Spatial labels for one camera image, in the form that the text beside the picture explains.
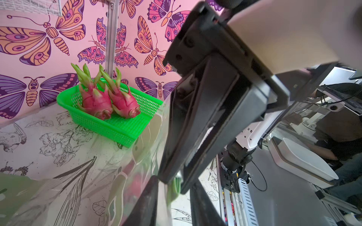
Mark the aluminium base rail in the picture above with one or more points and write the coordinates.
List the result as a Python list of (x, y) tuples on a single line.
[(236, 204)]

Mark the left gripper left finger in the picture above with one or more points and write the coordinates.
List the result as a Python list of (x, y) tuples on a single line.
[(145, 210)]

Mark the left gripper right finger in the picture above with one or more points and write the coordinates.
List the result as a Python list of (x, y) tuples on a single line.
[(202, 210)]

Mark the pink dragon fruit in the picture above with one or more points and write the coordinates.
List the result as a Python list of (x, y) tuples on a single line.
[(123, 103), (96, 100)]

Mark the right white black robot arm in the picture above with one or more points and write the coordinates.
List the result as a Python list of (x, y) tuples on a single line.
[(291, 35)]

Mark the aluminium frame struts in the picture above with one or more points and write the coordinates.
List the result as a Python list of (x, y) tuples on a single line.
[(112, 20)]

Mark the green plastic basket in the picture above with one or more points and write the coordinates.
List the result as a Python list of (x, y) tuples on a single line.
[(118, 129)]

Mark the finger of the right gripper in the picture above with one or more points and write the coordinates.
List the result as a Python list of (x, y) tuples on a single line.
[(248, 109), (194, 103)]

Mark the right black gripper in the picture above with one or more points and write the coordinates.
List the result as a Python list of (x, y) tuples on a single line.
[(204, 33)]

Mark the white wire wall basket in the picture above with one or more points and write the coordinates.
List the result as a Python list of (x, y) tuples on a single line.
[(51, 7)]

